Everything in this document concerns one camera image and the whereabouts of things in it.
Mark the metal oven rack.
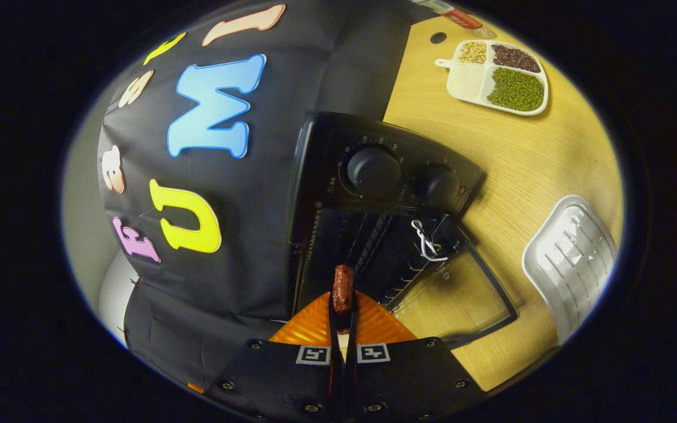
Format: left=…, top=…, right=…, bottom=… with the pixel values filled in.
left=309, top=209, right=462, bottom=309

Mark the black backdrop cloth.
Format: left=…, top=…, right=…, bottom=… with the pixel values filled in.
left=98, top=0, right=415, bottom=391

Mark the clear plastic water bottle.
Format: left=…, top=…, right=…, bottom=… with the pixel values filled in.
left=412, top=0, right=497, bottom=39

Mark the large black oven knob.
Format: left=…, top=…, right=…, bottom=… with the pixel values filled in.
left=346, top=147, right=402, bottom=199

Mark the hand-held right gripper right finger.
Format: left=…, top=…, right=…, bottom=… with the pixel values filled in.
left=343, top=292, right=486, bottom=422

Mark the black electric oven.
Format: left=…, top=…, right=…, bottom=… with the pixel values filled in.
left=287, top=112, right=520, bottom=351

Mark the dark red beans heap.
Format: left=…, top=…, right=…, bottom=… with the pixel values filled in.
left=491, top=44, right=542, bottom=73

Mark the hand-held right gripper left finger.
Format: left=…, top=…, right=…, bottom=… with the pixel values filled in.
left=205, top=292, right=339, bottom=422

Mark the red meat steak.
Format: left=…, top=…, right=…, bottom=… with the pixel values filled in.
left=331, top=264, right=355, bottom=315

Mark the white divided plate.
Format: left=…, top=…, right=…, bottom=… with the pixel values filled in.
left=434, top=39, right=549, bottom=116

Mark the white string loop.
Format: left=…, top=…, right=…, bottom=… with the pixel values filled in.
left=411, top=219, right=450, bottom=262

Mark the green mung beans heap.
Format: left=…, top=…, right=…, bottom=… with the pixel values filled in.
left=487, top=66, right=545, bottom=112

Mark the small black oven knob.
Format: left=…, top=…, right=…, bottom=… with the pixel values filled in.
left=420, top=166, right=461, bottom=206

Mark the white ribbed food tray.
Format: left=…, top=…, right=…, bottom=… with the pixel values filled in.
left=522, top=195, right=619, bottom=345

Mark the yellow soybeans heap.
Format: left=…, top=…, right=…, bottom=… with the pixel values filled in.
left=458, top=41, right=488, bottom=64

